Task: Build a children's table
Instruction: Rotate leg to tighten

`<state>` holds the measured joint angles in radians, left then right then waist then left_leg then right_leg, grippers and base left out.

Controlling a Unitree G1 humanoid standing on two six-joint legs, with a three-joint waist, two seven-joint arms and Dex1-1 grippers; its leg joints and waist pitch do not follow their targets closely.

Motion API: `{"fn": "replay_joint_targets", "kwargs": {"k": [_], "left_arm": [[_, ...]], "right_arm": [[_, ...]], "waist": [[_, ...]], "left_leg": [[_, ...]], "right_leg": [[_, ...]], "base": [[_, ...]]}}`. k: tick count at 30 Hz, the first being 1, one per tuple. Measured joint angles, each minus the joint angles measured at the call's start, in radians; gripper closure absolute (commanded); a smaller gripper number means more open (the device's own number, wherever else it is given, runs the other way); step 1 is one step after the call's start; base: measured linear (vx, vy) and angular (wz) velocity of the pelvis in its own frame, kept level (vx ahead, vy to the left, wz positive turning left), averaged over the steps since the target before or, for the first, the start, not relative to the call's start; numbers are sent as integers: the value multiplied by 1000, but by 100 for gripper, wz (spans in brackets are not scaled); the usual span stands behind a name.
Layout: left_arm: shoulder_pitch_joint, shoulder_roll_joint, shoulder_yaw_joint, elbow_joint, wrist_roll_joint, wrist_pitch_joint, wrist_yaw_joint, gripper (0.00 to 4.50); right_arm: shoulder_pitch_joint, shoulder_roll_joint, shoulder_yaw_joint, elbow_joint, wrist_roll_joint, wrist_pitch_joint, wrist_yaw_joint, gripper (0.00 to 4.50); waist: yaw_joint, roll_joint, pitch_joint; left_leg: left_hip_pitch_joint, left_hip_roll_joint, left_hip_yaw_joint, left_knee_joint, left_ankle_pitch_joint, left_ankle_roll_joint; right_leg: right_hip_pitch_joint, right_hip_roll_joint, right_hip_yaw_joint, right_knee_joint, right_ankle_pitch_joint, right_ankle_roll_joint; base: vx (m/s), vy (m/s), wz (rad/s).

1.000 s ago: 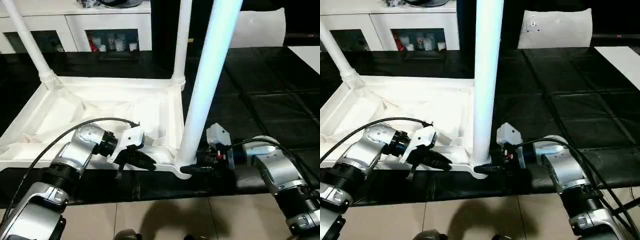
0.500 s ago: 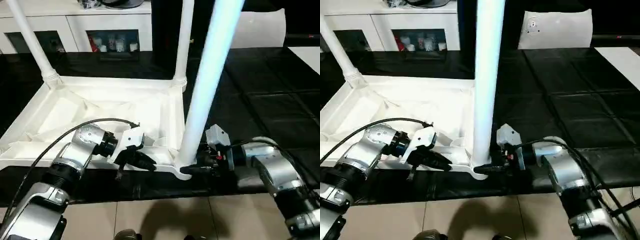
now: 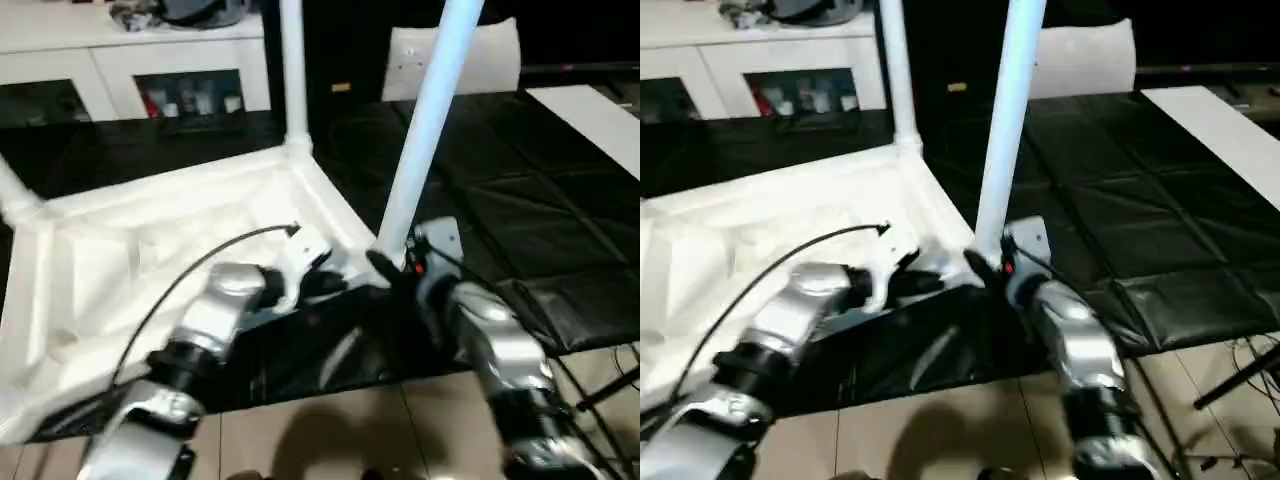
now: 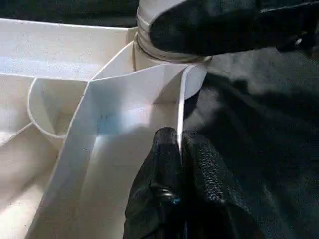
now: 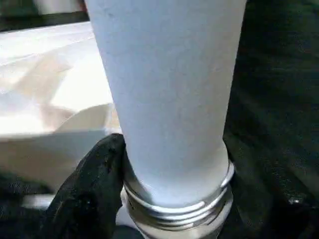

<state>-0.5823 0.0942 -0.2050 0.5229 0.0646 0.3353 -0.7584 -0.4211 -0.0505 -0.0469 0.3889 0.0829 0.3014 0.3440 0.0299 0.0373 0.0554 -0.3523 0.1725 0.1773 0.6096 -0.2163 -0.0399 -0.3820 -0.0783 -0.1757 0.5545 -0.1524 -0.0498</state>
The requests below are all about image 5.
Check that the white plastic table top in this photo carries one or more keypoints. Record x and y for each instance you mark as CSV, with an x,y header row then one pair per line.
x,y
37,74

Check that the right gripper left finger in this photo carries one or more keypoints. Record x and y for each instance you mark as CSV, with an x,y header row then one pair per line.
x,y
87,199

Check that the white table leg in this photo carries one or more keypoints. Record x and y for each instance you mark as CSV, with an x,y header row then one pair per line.
x,y
169,87

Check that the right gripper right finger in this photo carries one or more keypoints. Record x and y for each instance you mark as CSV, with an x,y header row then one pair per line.
x,y
269,211

